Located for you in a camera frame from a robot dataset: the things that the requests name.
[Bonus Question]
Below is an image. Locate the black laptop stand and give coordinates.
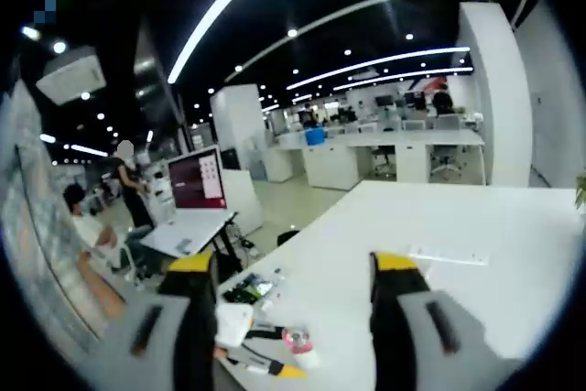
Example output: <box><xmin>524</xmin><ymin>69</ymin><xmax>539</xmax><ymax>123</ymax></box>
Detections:
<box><xmin>212</xmin><ymin>212</ymin><xmax>246</xmax><ymax>273</ymax></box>

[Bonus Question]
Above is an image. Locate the grey office chair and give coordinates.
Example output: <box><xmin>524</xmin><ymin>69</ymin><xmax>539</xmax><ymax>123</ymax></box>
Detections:
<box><xmin>429</xmin><ymin>143</ymin><xmax>464</xmax><ymax>178</ymax></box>

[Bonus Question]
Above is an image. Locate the white ceiling air conditioner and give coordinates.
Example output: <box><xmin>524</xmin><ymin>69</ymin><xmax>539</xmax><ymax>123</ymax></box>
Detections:
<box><xmin>36</xmin><ymin>47</ymin><xmax>109</xmax><ymax>106</ymax></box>

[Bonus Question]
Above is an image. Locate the green potted plant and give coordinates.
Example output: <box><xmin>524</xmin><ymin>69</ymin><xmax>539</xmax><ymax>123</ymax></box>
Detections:
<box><xmin>574</xmin><ymin>170</ymin><xmax>586</xmax><ymax>213</ymax></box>

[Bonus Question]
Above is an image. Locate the red-ringed clear-capped white bottle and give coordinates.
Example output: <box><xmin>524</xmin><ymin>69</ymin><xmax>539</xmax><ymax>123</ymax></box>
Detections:
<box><xmin>281</xmin><ymin>326</ymin><xmax>321</xmax><ymax>369</ymax></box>

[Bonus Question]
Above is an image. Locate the black green skincare sachet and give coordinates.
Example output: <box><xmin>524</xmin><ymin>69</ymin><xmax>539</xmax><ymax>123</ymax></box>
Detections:
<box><xmin>222</xmin><ymin>273</ymin><xmax>275</xmax><ymax>305</ymax></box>

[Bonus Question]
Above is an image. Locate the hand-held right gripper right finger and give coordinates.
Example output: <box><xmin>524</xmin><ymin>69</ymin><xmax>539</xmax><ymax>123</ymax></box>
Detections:
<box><xmin>369</xmin><ymin>251</ymin><xmax>509</xmax><ymax>391</ymax></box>

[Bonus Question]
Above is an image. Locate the blue bin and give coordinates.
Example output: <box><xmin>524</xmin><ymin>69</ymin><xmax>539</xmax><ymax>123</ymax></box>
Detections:
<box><xmin>304</xmin><ymin>127</ymin><xmax>327</xmax><ymax>147</ymax></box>

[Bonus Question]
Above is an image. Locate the long white office desk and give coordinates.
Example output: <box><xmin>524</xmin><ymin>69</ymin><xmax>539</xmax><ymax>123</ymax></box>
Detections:
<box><xmin>267</xmin><ymin>127</ymin><xmax>486</xmax><ymax>190</ymax></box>

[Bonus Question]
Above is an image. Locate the black office chair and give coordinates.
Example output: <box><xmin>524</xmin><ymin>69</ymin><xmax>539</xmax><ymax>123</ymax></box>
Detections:
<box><xmin>373</xmin><ymin>146</ymin><xmax>397</xmax><ymax>178</ymax></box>

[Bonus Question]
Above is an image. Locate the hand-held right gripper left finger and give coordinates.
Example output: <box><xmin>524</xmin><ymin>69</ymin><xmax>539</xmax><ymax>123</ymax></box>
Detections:
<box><xmin>100</xmin><ymin>251</ymin><xmax>222</xmax><ymax>391</ymax></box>

